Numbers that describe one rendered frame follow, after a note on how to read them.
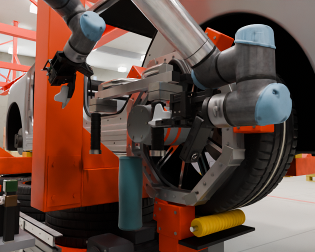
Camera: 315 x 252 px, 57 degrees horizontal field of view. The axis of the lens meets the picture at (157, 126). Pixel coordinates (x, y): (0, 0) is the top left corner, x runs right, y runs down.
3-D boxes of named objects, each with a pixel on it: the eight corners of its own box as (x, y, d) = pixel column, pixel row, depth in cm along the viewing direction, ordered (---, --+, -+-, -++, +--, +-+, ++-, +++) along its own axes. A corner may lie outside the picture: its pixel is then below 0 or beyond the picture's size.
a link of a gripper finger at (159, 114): (149, 106, 80) (176, 102, 74) (149, 127, 79) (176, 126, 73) (141, 104, 77) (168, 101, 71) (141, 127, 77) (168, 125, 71)
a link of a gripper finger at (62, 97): (50, 109, 101) (52, 83, 98) (65, 107, 106) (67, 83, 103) (55, 112, 100) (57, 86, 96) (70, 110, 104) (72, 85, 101)
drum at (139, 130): (196, 145, 104) (195, 106, 105) (150, 145, 90) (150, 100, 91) (169, 145, 115) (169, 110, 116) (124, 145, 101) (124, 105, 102)
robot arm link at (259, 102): (293, 81, 56) (295, 125, 55) (243, 90, 64) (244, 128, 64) (273, 74, 51) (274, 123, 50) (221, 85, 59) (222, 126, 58)
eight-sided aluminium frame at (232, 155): (247, 212, 87) (243, 36, 92) (234, 215, 83) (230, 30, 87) (137, 191, 128) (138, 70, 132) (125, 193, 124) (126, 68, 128)
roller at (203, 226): (250, 224, 110) (249, 208, 110) (198, 240, 91) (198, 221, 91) (236, 221, 114) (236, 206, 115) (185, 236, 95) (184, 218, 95)
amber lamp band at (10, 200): (17, 206, 101) (18, 194, 101) (4, 207, 98) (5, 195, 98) (14, 204, 104) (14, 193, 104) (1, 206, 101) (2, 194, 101)
